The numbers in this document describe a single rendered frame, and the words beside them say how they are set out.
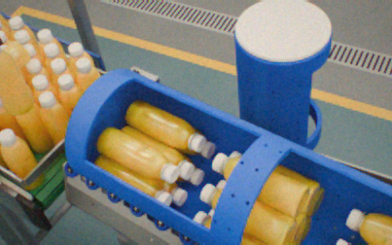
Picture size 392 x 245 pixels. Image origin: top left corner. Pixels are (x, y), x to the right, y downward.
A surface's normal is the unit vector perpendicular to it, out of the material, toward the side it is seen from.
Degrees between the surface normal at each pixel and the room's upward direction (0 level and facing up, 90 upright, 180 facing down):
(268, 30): 0
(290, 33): 0
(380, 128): 0
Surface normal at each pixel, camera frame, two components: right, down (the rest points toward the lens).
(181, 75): -0.11, -0.63
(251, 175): -0.22, -0.47
